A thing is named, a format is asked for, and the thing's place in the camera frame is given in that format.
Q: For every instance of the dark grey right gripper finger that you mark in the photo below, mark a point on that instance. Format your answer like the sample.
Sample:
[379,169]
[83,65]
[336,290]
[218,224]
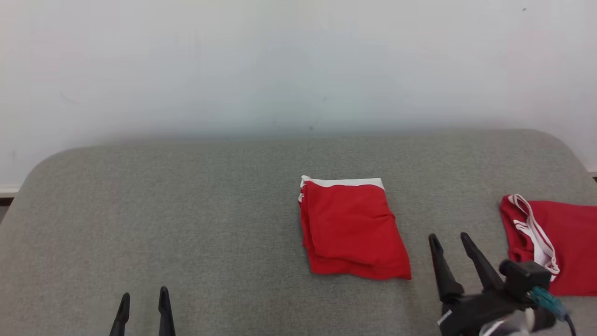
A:
[482,266]
[443,270]

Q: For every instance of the red Bulls 23 jersey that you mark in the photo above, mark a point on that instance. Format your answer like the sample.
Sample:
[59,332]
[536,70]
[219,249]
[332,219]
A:
[569,242]

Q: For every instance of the grey fabric sofa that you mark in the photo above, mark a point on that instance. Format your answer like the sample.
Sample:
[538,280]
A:
[186,224]

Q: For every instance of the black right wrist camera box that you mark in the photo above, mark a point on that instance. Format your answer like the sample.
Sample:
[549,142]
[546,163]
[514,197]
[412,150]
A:
[527,277]

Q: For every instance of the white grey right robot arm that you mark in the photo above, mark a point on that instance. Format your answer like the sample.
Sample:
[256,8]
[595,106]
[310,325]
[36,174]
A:
[522,326]

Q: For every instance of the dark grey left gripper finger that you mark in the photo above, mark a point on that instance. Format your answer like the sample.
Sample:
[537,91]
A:
[165,317]
[121,319]

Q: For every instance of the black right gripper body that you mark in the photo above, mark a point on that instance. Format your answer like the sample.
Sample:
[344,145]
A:
[475,310]

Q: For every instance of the white baseboard strip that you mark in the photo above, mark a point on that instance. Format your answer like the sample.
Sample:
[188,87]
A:
[9,189]

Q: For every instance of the red shorts with white stripe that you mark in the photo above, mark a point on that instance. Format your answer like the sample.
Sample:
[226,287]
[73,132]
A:
[350,228]

